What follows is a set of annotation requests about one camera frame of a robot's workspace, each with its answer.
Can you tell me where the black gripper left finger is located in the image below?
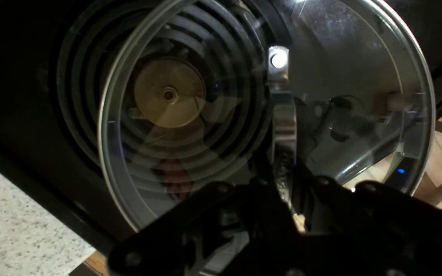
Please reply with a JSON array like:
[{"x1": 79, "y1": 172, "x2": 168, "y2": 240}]
[{"x1": 107, "y1": 179, "x2": 299, "y2": 276}]

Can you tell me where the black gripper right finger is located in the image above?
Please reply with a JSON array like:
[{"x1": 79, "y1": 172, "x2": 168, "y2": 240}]
[{"x1": 290, "y1": 174, "x2": 442, "y2": 276}]

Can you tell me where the glass pot lid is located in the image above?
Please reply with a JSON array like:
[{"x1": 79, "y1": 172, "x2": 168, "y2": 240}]
[{"x1": 96, "y1": 0, "x2": 437, "y2": 235}]

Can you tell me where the black electric coil stove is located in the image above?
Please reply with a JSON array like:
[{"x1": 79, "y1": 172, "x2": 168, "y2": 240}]
[{"x1": 0, "y1": 0, "x2": 442, "y2": 248}]

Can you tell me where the large coil burner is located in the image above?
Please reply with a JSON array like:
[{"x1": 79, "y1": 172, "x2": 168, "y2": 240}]
[{"x1": 55, "y1": 0, "x2": 284, "y2": 176}]

